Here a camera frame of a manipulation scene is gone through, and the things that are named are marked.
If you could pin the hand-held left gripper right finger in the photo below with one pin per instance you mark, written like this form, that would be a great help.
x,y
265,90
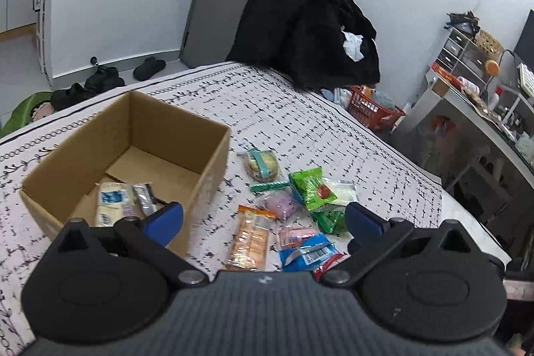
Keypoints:
x,y
363,220

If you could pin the orange cracker packet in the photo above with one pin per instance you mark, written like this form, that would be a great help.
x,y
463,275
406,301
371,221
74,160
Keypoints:
x,y
250,239

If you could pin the bright green snack packet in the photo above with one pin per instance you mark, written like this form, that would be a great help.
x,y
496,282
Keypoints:
x,y
311,189

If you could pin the dark green snack packet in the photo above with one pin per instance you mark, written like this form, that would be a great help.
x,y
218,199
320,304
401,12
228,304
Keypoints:
x,y
329,220

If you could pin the grey drawer unit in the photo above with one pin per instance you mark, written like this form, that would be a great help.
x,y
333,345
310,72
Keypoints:
x,y
463,51

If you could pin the red snack packet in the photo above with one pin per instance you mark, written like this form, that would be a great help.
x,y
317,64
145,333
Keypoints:
x,y
331,263

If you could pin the black coat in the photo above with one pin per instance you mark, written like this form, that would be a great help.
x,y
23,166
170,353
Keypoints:
x,y
300,18

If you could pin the white bottle red cap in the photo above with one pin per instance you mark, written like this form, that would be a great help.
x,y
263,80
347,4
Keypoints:
x,y
494,97

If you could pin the black monitor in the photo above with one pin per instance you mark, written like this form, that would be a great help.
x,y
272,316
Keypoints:
x,y
525,43

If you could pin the white crumpled cloth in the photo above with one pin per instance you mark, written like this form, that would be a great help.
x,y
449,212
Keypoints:
x,y
352,43

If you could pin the brown cardboard box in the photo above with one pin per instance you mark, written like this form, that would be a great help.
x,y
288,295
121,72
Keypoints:
x,y
104,122

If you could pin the orange plastic basket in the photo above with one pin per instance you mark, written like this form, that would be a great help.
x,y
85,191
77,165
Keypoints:
x,y
371,112

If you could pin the thin green stick packet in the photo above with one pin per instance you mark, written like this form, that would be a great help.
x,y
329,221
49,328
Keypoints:
x,y
269,186

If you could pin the white narrow rack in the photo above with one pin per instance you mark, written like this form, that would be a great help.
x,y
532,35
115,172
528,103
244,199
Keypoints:
x,y
41,26

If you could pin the dark crumpled bag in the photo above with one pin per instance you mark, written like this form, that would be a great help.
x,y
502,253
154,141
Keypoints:
x,y
463,22

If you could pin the printed beige blanket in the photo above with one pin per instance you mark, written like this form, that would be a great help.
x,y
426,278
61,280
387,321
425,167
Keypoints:
x,y
292,110

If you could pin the orange ball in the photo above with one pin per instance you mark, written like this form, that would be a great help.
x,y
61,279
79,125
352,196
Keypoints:
x,y
492,67

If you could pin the clear packet purple snack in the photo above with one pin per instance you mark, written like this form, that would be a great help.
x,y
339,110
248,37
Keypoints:
x,y
279,203

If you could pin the pale blue bag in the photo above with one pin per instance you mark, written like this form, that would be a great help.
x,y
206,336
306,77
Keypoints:
x,y
338,95

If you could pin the white and blue snack packet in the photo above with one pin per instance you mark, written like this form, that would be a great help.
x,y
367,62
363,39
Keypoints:
x,y
110,201

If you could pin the wicker basket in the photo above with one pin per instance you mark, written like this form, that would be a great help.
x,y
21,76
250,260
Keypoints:
x,y
489,43

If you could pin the green plush toy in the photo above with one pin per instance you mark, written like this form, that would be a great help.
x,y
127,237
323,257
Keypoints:
x,y
25,110

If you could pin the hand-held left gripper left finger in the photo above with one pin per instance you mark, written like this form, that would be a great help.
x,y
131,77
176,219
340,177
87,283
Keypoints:
x,y
165,216

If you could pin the pink snack packet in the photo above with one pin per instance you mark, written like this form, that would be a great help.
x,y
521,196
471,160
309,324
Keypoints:
x,y
296,235

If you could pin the black shoe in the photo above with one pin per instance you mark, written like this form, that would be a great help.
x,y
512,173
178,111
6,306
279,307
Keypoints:
x,y
104,78
71,95

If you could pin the grey fluffy item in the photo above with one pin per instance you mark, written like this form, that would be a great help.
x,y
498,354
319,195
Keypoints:
x,y
384,99

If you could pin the black slipper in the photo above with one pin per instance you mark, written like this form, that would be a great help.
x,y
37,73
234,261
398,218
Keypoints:
x,y
149,67

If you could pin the clear packet white snack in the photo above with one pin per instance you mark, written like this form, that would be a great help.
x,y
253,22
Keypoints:
x,y
344,192

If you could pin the round cookie packet teal band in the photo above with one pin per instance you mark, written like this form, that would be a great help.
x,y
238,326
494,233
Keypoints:
x,y
260,164

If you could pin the silver and brown snack packet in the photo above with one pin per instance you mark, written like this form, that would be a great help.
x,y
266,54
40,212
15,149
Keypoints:
x,y
144,197

